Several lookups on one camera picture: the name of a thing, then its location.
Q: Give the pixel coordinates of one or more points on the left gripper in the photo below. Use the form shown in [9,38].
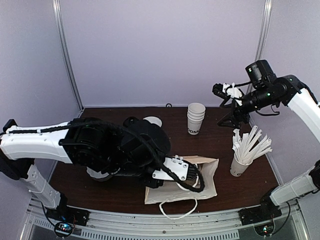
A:
[155,185]

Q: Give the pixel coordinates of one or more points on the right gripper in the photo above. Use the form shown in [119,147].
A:
[235,118]

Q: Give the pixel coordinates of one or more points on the brown paper bag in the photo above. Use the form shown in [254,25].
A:
[202,188]

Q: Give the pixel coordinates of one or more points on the stack of white paper cups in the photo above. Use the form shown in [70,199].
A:
[195,116]

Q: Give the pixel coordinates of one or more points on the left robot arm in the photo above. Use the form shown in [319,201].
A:
[138,148]

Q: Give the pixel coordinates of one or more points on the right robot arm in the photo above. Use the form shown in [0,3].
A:
[271,90]

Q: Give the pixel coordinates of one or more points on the paper cup holding straws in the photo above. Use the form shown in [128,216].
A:
[239,165]

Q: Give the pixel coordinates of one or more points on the white round bowl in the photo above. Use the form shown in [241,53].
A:
[154,120]

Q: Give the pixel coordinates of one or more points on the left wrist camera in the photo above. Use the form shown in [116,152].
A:
[184,170]

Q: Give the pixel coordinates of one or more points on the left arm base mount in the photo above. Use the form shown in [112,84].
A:
[65,219]

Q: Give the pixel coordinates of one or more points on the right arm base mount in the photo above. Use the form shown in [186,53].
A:
[262,217]

